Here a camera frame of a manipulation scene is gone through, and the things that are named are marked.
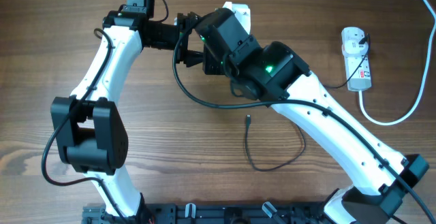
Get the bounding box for black USB charging cable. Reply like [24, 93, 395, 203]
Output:
[244, 33, 372, 172]

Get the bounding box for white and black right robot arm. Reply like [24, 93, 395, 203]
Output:
[195, 8, 429, 223]

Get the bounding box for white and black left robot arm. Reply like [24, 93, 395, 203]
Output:
[41, 0, 200, 223]

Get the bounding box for white USB charger plug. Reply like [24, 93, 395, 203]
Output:
[342, 37, 369, 57]

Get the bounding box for white power strip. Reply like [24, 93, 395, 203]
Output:
[341, 27, 372, 92]

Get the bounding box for white power strip cord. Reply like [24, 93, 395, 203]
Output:
[358, 0, 436, 127]

